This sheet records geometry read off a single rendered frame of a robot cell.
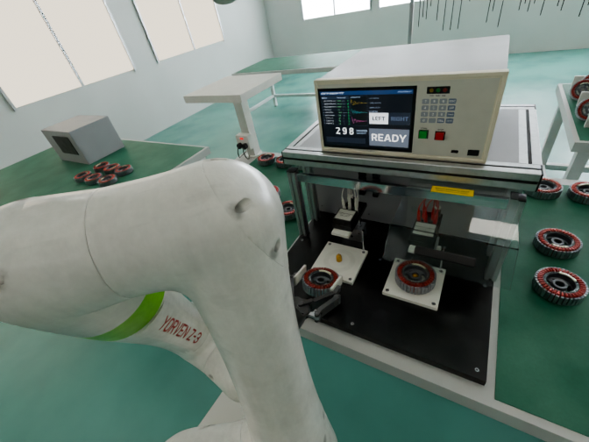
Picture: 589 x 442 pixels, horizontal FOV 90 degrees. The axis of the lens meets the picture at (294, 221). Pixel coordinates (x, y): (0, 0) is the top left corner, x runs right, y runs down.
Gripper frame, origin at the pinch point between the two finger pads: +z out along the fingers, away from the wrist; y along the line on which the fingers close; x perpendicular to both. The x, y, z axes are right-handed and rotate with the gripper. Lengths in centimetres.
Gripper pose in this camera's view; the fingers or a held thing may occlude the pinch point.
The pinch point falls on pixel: (320, 277)
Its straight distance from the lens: 88.7
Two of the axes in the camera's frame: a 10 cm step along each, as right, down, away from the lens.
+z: 5.1, -4.3, 7.5
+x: -0.7, -8.9, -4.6
